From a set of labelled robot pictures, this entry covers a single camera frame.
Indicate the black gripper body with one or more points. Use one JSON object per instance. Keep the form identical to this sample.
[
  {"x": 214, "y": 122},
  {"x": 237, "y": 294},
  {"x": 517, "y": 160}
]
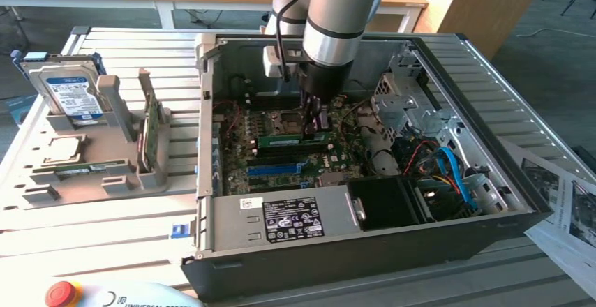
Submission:
[{"x": 326, "y": 78}]

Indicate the green RAM stick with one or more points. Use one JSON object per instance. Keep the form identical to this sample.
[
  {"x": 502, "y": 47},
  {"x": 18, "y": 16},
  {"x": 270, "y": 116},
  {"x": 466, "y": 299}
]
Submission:
[
  {"x": 279, "y": 141},
  {"x": 79, "y": 170}
]

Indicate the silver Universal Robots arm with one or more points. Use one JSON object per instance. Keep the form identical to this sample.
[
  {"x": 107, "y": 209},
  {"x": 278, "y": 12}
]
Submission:
[{"x": 326, "y": 10}]

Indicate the black RAM slot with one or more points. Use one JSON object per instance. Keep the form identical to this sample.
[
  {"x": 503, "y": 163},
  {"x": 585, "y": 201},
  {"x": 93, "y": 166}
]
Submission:
[{"x": 289, "y": 150}]

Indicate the CPU socket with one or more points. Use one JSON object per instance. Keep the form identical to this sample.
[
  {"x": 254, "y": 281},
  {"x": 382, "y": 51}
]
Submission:
[{"x": 285, "y": 122}]

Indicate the green motherboard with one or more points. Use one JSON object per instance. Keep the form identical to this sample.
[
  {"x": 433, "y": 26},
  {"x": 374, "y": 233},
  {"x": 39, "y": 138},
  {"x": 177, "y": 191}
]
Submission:
[{"x": 335, "y": 160}]

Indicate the blue expansion slot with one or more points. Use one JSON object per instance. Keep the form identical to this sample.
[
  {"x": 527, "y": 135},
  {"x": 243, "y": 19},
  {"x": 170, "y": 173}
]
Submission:
[{"x": 273, "y": 170}]

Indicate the metal disk bay cage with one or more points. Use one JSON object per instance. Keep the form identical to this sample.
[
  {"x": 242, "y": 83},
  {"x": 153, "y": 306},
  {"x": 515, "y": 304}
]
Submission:
[{"x": 406, "y": 108}]

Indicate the grey power supply unit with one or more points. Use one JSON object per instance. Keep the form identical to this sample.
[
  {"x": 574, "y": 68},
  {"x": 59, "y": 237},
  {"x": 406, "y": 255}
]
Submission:
[{"x": 285, "y": 219}]

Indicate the green graphics card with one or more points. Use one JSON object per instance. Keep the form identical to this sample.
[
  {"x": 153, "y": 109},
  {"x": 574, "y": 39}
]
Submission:
[{"x": 150, "y": 129}]

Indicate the wooden cabinet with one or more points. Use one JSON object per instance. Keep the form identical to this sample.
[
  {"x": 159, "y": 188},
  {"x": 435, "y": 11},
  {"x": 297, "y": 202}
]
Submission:
[{"x": 485, "y": 7}]

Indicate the blue plastic clip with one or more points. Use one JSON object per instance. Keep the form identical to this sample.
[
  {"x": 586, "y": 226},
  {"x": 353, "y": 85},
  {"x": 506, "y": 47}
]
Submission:
[{"x": 181, "y": 231}]

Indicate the black open PC case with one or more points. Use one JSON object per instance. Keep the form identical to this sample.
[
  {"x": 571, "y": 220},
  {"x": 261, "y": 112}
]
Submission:
[{"x": 373, "y": 268}]

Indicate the grey parts rack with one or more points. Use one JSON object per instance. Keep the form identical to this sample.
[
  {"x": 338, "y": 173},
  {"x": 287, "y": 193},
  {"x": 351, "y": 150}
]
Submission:
[{"x": 94, "y": 185}]

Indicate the hard disk with blue label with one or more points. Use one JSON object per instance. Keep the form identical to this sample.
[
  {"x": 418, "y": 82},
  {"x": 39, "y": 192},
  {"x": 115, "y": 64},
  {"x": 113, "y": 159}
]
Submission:
[{"x": 75, "y": 94}]

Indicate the silver CPU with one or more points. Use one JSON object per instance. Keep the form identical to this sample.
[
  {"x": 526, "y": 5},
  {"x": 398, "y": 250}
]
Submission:
[{"x": 66, "y": 149}]

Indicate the printed paper sheets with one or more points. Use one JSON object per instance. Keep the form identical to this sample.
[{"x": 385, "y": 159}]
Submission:
[{"x": 559, "y": 199}]

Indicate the hard disk in blue carrier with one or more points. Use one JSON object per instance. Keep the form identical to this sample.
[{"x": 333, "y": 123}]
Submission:
[{"x": 42, "y": 57}]

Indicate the blue booklet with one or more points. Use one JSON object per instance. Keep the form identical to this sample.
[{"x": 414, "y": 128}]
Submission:
[{"x": 21, "y": 110}]

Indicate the grey teach pendant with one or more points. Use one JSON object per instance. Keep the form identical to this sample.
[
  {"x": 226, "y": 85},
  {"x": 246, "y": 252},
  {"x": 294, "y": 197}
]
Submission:
[{"x": 139, "y": 296}]

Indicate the red emergency stop button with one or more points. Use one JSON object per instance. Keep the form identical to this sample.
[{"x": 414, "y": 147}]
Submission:
[{"x": 62, "y": 293}]

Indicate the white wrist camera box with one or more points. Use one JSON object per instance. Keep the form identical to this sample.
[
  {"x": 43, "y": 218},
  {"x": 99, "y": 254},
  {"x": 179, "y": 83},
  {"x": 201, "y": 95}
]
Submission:
[{"x": 273, "y": 61}]

